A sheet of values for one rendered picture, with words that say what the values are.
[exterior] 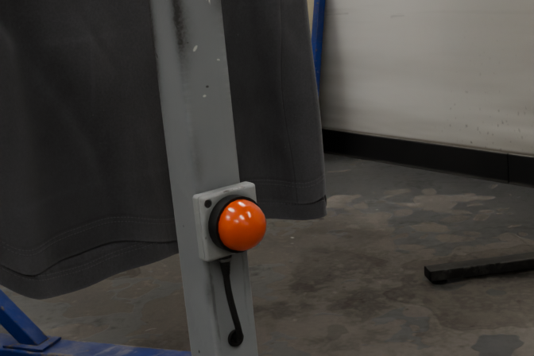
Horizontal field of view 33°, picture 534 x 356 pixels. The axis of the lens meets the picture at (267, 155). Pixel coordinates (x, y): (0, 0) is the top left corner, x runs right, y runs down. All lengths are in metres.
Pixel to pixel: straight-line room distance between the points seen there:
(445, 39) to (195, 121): 2.76
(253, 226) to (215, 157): 0.06
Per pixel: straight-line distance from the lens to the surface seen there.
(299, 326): 2.15
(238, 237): 0.64
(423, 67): 3.47
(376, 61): 3.65
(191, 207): 0.67
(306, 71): 1.08
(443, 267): 2.35
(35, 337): 2.11
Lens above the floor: 0.83
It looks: 12 degrees down
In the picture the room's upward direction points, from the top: 6 degrees counter-clockwise
